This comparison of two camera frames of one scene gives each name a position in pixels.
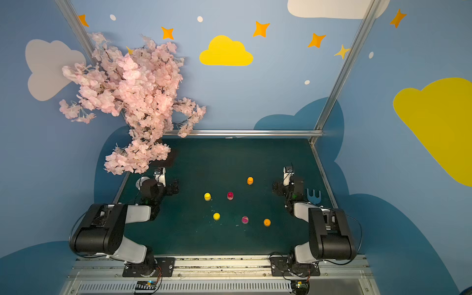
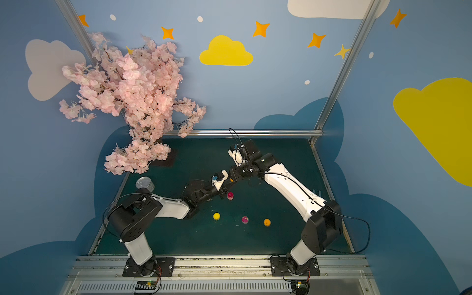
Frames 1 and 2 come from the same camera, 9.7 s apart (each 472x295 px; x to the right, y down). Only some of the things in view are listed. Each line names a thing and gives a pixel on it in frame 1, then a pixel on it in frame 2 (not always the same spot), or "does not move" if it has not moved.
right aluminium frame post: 329,107 does not move
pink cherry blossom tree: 141,84 does not move
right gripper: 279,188 → 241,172
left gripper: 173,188 → 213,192
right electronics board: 301,287 does not move
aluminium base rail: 238,275 does not move
